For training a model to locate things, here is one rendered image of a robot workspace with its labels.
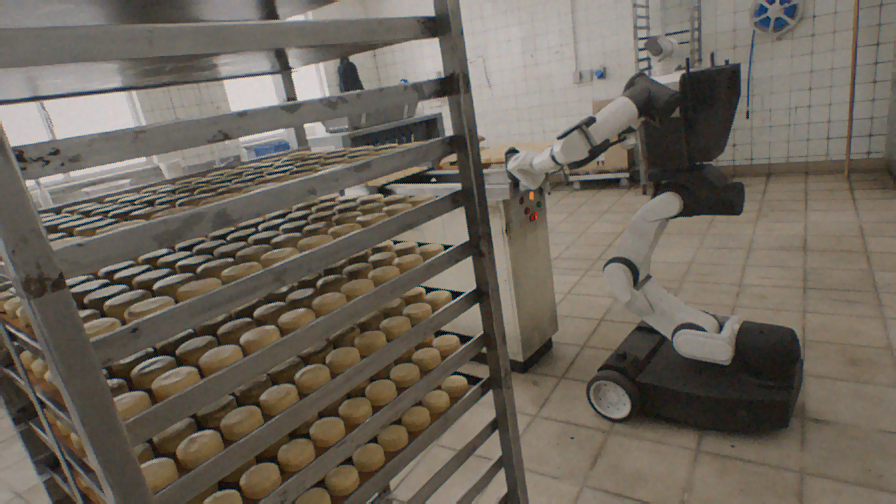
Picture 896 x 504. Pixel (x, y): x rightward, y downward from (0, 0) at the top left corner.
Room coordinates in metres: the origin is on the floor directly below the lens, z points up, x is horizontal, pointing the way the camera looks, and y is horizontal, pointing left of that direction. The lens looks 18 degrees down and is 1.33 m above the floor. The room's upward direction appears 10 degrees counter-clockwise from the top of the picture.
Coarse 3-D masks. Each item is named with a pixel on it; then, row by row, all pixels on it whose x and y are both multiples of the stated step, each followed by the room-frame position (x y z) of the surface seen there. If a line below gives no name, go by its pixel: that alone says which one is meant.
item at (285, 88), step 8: (280, 80) 1.18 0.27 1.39; (288, 80) 1.19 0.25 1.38; (280, 88) 1.19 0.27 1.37; (288, 88) 1.19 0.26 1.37; (280, 96) 1.19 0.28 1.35; (288, 96) 1.18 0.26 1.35; (296, 96) 1.20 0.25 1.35; (296, 128) 1.18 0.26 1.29; (304, 128) 1.20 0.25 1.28; (288, 136) 1.19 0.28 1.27; (296, 136) 1.18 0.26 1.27; (304, 136) 1.19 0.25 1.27; (296, 144) 1.18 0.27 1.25; (304, 144) 1.19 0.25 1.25
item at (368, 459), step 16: (448, 384) 0.90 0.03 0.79; (464, 384) 0.89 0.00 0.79; (432, 400) 0.85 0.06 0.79; (448, 400) 0.85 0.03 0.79; (400, 416) 0.84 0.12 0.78; (416, 416) 0.81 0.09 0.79; (432, 416) 0.83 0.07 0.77; (384, 432) 0.78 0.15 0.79; (400, 432) 0.77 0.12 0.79; (416, 432) 0.79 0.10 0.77; (368, 448) 0.75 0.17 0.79; (384, 448) 0.76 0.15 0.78; (400, 448) 0.75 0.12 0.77; (352, 464) 0.74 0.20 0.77; (368, 464) 0.71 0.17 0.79; (384, 464) 0.73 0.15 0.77; (320, 480) 0.71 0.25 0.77; (336, 480) 0.68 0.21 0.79; (352, 480) 0.68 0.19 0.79; (304, 496) 0.66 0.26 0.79; (320, 496) 0.65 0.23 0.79; (336, 496) 0.67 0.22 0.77
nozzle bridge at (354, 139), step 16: (368, 128) 2.63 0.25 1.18; (384, 128) 2.68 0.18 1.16; (400, 128) 2.88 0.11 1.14; (432, 128) 3.01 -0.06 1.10; (320, 144) 2.59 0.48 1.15; (336, 144) 2.51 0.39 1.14; (352, 144) 2.63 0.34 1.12; (384, 144) 2.78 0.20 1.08; (400, 144) 2.87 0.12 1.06; (336, 192) 2.56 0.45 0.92
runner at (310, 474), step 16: (480, 336) 0.89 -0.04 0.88; (464, 352) 0.85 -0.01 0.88; (448, 368) 0.82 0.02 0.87; (416, 384) 0.76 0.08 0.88; (432, 384) 0.78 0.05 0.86; (400, 400) 0.73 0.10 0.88; (416, 400) 0.75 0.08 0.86; (384, 416) 0.70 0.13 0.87; (352, 432) 0.66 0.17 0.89; (368, 432) 0.68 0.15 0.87; (336, 448) 0.63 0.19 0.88; (352, 448) 0.65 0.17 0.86; (320, 464) 0.61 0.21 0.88; (336, 464) 0.63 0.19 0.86; (288, 480) 0.58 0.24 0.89; (304, 480) 0.59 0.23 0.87; (272, 496) 0.56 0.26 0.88; (288, 496) 0.57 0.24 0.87
